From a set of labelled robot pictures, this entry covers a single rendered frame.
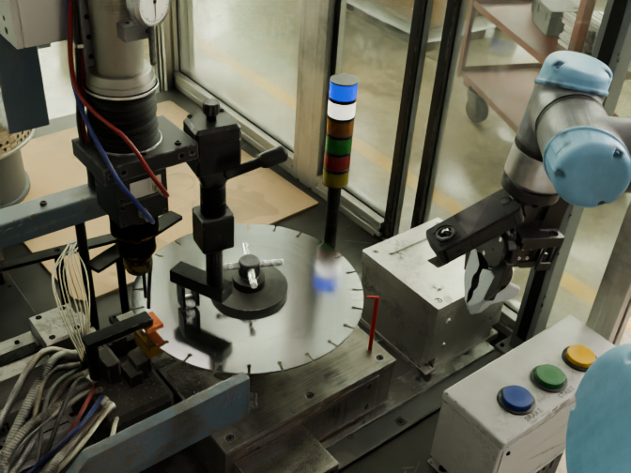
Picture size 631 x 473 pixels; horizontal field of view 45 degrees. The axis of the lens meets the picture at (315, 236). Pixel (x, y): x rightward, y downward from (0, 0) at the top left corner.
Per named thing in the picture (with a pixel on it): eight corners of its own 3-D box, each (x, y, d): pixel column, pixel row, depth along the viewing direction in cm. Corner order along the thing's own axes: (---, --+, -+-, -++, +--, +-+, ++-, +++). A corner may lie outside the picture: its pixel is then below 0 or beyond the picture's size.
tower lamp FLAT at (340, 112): (343, 106, 127) (344, 89, 125) (361, 116, 124) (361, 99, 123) (321, 113, 125) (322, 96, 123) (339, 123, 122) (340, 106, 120)
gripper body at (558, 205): (549, 275, 98) (585, 197, 91) (490, 279, 95) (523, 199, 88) (520, 238, 103) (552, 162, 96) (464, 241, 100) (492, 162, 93)
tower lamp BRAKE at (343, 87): (345, 88, 125) (346, 70, 124) (362, 99, 122) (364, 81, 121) (322, 94, 123) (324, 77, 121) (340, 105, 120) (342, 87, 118)
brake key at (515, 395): (513, 389, 106) (515, 380, 105) (535, 408, 103) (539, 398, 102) (493, 403, 104) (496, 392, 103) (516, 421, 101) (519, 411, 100)
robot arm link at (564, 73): (553, 70, 79) (540, 39, 86) (518, 161, 85) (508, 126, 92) (627, 85, 79) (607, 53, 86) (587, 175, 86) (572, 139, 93)
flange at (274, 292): (302, 298, 109) (302, 285, 108) (233, 325, 104) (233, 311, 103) (263, 257, 117) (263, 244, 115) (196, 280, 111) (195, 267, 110)
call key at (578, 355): (575, 350, 113) (578, 340, 112) (597, 366, 111) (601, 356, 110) (558, 360, 111) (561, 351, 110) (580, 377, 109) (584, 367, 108)
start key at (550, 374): (545, 369, 110) (548, 359, 108) (567, 387, 107) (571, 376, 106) (527, 381, 108) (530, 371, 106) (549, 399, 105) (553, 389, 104)
